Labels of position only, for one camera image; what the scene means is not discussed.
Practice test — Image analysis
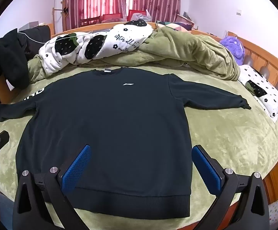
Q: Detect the purple plush toy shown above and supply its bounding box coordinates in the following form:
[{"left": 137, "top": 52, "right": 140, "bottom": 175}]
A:
[{"left": 219, "top": 36, "right": 245, "bottom": 66}]

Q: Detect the wooden bed frame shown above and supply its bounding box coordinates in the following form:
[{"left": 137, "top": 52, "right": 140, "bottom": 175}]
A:
[{"left": 0, "top": 21, "right": 278, "bottom": 204}]

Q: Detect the geometric patterned cushion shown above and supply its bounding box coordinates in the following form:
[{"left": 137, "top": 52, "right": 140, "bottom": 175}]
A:
[{"left": 158, "top": 20, "right": 194, "bottom": 31}]

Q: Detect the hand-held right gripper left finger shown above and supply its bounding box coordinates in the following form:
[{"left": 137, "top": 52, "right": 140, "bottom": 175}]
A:
[{"left": 12, "top": 144, "right": 92, "bottom": 230}]

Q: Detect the thin white cable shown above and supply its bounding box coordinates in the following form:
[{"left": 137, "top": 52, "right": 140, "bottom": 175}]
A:
[{"left": 17, "top": 31, "right": 93, "bottom": 44}]

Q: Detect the black clothes pile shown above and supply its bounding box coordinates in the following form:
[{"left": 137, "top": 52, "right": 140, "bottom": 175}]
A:
[{"left": 0, "top": 25, "right": 52, "bottom": 90}]

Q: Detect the grey box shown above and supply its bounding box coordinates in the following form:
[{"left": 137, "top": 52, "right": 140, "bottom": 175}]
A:
[{"left": 18, "top": 22, "right": 46, "bottom": 32}]

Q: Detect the wooden coat rack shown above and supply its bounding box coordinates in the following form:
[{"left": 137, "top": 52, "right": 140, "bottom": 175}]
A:
[{"left": 51, "top": 1, "right": 69, "bottom": 33}]

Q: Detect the clear plastic bag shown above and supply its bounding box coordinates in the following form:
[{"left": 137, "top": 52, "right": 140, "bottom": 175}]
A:
[{"left": 132, "top": 10, "right": 152, "bottom": 22}]

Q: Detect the person's light blue clothing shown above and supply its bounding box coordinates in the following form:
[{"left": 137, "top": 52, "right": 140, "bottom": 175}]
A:
[{"left": 0, "top": 190, "right": 15, "bottom": 230}]

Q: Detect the green fleece duvet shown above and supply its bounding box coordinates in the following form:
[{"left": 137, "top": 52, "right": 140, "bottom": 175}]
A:
[{"left": 27, "top": 26, "right": 241, "bottom": 85}]

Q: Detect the white strawberry print quilt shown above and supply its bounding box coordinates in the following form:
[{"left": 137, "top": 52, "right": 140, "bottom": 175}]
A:
[{"left": 38, "top": 19, "right": 154, "bottom": 76}]

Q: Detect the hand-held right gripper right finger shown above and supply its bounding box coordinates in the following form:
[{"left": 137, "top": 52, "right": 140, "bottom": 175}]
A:
[{"left": 191, "top": 144, "right": 271, "bottom": 230}]

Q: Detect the white flower print pillow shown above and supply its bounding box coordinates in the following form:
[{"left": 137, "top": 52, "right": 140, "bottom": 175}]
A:
[{"left": 237, "top": 65, "right": 278, "bottom": 124}]

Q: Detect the black sweatshirt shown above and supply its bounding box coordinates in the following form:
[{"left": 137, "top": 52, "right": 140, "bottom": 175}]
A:
[{"left": 0, "top": 68, "right": 252, "bottom": 220}]

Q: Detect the red chair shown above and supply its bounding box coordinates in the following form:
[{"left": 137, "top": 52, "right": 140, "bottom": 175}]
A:
[
  {"left": 103, "top": 14, "right": 128, "bottom": 21},
  {"left": 128, "top": 10, "right": 147, "bottom": 21}
]

